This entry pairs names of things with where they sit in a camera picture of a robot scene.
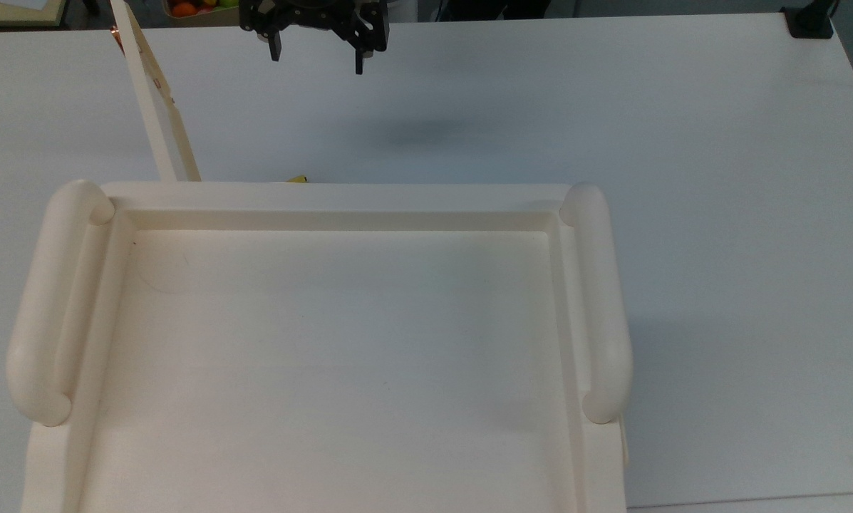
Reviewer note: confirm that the black table clamp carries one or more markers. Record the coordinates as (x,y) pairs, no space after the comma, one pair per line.
(811,21)

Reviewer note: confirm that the cardboard fruit box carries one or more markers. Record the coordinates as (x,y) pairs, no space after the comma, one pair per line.
(219,16)

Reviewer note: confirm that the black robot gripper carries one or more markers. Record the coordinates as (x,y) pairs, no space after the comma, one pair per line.
(312,13)

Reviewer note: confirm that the orange fruit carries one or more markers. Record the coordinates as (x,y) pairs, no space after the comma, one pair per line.
(184,9)

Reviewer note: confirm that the cream cart top tray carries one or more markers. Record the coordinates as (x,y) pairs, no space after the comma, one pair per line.
(340,342)

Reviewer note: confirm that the wooden side table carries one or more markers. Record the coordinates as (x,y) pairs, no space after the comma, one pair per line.
(13,16)

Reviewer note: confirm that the small yellow object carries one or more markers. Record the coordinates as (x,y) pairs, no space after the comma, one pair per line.
(298,179)

